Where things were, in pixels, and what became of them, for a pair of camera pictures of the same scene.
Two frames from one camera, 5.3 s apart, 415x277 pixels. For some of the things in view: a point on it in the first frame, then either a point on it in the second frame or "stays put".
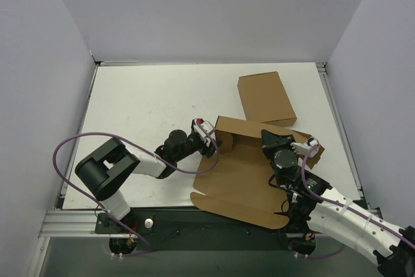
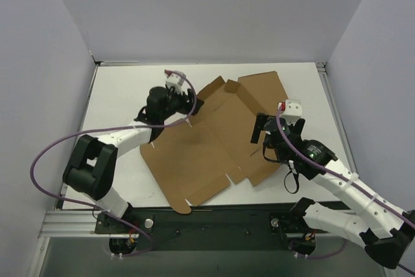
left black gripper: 209,148 to 187,101
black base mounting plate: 200,228 stays put
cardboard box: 236,181 to 193,161
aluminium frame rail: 343,138 stays put
